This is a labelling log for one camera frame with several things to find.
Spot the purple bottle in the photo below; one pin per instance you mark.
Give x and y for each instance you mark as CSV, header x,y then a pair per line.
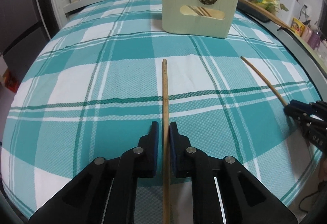
x,y
314,40

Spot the cream utensil holder box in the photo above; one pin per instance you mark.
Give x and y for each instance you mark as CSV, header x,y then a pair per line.
x,y
211,18

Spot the green pot holder mat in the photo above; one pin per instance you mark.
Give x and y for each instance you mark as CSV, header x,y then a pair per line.
x,y
310,51

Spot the yellow snack packet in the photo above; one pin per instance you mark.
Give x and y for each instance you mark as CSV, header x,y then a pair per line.
x,y
297,26

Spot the teal plaid tablecloth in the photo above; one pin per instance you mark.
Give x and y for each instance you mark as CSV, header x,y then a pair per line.
x,y
96,87

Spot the wooden chopstick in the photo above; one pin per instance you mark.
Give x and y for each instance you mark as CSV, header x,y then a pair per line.
x,y
166,145
262,77

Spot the white knife block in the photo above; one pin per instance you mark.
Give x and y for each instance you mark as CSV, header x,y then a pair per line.
x,y
288,10

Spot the wooden cutting board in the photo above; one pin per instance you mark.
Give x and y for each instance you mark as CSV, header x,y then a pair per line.
x,y
265,13

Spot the silver refrigerator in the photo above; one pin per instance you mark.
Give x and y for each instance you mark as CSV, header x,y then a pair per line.
x,y
23,35

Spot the red box on floor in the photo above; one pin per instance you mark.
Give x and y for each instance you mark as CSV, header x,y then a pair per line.
x,y
9,81

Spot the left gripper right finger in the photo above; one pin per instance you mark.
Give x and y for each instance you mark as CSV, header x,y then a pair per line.
x,y
223,190

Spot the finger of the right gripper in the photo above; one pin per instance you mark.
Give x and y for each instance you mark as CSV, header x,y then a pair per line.
x,y
297,109

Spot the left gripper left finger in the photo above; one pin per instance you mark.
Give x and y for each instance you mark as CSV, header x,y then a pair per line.
x,y
105,190

